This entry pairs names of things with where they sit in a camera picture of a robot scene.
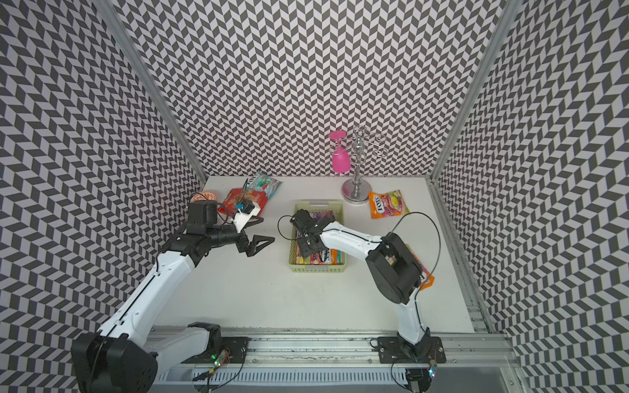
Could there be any orange fox's candy bag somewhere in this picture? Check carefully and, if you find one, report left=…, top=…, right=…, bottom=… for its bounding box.
left=369, top=190, right=410, bottom=219
left=294, top=247, right=341, bottom=265
left=406, top=244, right=435, bottom=291

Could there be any teal mint candy bag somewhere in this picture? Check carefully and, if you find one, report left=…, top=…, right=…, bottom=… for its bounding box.
left=244, top=171, right=283, bottom=199

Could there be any purple candy bag back side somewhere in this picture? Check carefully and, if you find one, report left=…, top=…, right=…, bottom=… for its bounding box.
left=312, top=211, right=336, bottom=222

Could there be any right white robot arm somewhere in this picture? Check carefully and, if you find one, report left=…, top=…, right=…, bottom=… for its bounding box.
left=290, top=209, right=430, bottom=346

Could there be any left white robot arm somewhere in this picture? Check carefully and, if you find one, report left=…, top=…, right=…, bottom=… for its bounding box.
left=70, top=200, right=274, bottom=392

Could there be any green perforated plastic basket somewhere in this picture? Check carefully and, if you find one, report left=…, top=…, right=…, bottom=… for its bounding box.
left=288, top=200, right=347, bottom=273

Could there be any red cocoaland candy bag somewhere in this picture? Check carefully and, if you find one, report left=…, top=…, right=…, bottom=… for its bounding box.
left=218, top=188, right=269, bottom=217

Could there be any orange patterned small bowl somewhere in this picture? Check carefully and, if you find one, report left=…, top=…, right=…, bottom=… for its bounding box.
left=190, top=191, right=218, bottom=203

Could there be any chrome glass holder stand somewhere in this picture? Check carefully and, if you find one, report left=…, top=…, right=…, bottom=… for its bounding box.
left=342, top=126, right=388, bottom=205

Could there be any pink plastic wine glass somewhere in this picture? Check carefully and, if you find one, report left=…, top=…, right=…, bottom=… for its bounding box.
left=329, top=130, right=352, bottom=174

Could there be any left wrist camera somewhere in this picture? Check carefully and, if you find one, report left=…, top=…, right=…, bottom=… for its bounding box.
left=232, top=199, right=263, bottom=234

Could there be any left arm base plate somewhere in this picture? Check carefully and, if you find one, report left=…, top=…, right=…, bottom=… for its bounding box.
left=192, top=337, right=251, bottom=365

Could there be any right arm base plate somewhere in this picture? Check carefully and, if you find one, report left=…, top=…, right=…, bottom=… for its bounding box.
left=374, top=335, right=447, bottom=365

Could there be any aluminium front rail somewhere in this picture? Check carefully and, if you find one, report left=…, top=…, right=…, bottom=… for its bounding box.
left=152, top=328, right=531, bottom=392

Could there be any aluminium frame post left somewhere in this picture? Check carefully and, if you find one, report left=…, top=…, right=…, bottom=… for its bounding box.
left=93, top=0, right=207, bottom=185

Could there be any aluminium frame post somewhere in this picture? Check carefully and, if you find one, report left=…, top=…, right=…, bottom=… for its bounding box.
left=430, top=0, right=524, bottom=182
left=93, top=0, right=207, bottom=185

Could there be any aluminium frame post right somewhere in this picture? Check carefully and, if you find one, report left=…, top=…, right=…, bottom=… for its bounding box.
left=430, top=0, right=524, bottom=182

